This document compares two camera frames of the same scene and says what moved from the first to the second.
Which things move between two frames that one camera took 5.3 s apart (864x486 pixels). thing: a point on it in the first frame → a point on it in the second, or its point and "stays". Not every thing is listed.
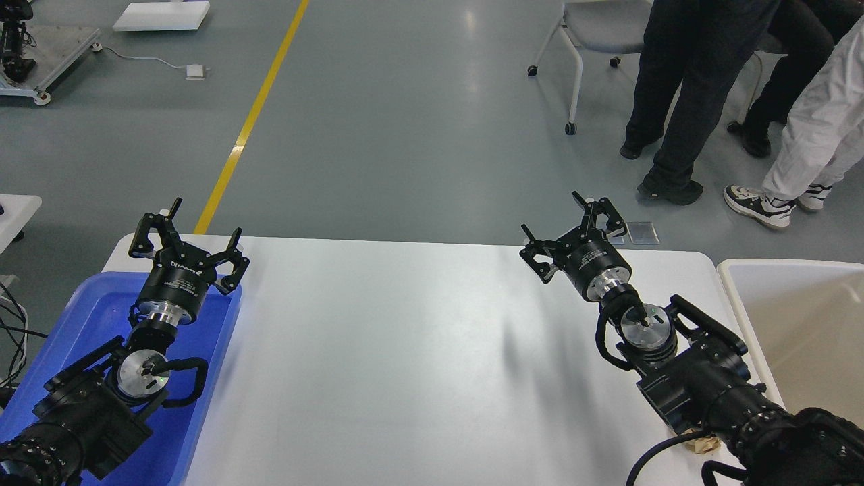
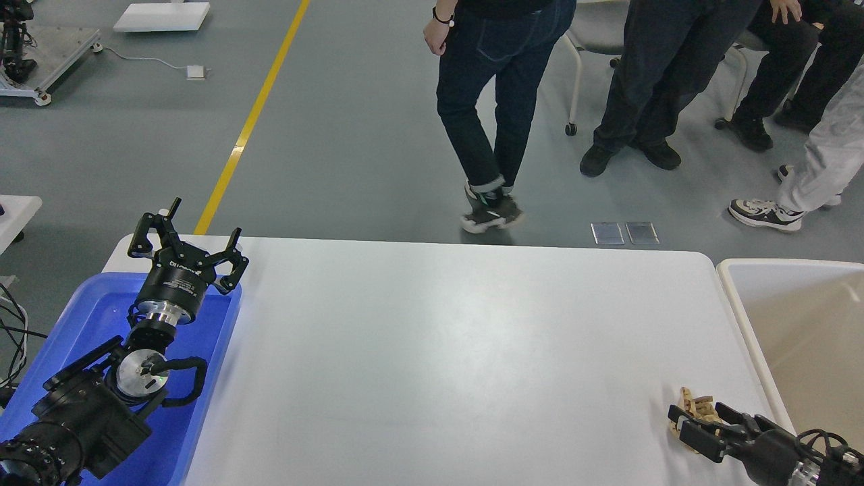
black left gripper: x=182 y=275 stays
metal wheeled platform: x=57 y=47 stays
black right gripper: x=588 y=258 → x=774 y=458
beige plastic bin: x=806 y=318 stays
